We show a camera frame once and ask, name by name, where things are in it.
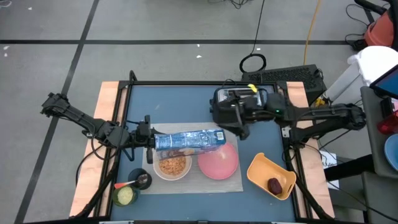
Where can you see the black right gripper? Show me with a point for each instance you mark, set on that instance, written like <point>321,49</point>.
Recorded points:
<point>258,109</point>

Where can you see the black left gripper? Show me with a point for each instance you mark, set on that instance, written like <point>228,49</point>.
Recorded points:
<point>141,137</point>

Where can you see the blue frosted flakes cereal box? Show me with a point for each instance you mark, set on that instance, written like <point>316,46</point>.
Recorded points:
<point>189,140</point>

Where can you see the pink plastic plate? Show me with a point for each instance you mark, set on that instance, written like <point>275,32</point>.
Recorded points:
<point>218,165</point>

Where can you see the dark red apple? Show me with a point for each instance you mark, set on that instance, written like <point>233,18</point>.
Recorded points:
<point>275,186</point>

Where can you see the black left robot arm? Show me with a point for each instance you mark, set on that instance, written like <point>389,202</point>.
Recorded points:
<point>81,119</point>

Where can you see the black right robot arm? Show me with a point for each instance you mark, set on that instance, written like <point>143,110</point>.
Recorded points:
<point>323,118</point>

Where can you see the black and chrome toaster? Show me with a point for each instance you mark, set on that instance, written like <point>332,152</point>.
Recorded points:
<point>222,105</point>

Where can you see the orange cereal flakes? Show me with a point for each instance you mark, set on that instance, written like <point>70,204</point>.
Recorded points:
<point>172,166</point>

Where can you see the black cup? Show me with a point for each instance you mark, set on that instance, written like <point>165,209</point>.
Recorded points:
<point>134,175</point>

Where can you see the yellow tag on right gripper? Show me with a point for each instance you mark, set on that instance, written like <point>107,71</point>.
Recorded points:
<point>252,87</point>

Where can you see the white ceramic bowl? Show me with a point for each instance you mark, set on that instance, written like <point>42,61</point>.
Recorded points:
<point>186,168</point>

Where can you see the yellow plastic basket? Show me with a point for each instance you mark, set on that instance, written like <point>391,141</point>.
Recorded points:
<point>261,171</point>

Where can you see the green cup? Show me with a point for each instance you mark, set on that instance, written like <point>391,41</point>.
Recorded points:
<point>125,196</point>

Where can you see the black computer case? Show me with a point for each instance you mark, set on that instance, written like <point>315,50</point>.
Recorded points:
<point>280,76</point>

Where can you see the grey woven placemat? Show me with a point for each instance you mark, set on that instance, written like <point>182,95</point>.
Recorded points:
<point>199,186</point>

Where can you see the yellow plug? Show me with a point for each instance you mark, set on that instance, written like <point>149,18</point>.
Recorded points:
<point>319,102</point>

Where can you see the white paper sheet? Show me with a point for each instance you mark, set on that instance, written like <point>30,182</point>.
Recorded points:
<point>329,161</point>

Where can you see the grey side cabinet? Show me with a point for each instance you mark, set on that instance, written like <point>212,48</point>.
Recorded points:
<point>379,161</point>

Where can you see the red translucent container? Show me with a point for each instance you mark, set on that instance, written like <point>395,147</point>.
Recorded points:
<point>387,124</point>

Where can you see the white cloth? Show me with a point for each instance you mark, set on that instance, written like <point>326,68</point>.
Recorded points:
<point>373,60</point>

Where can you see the blue plate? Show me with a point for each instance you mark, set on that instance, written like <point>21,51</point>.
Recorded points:
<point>392,152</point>

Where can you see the black tablet screen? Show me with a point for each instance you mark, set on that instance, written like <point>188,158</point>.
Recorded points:
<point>388,84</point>

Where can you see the orange bucket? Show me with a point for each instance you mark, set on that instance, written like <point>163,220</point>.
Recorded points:
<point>379,31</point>

